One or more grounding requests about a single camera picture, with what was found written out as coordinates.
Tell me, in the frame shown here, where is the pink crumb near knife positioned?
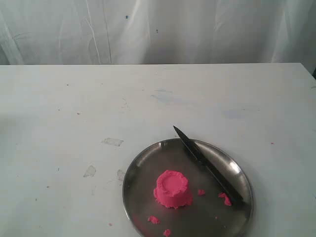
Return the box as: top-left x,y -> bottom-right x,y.
218,192 -> 232,206

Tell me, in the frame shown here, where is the pink dough lump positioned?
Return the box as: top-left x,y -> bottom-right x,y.
154,170 -> 193,209

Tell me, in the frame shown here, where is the clear tape piece upper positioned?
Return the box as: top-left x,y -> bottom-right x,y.
101,137 -> 123,147

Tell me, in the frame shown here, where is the white backdrop curtain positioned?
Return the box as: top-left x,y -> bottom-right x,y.
0,0 -> 316,71

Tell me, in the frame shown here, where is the clear tape piece lower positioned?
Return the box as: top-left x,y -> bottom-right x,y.
83,165 -> 97,178

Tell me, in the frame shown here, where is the clear tape piece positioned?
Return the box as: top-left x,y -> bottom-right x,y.
101,137 -> 123,147
83,165 -> 97,178

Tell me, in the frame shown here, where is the black serrated knife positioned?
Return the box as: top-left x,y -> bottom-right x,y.
173,126 -> 244,204

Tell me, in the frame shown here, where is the small pink crumb centre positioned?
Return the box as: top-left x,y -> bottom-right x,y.
197,189 -> 205,196

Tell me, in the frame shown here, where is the pink crumb front left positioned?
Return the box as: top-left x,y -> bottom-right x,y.
147,216 -> 160,225

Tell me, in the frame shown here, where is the round steel plate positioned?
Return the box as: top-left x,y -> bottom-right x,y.
122,138 -> 254,237

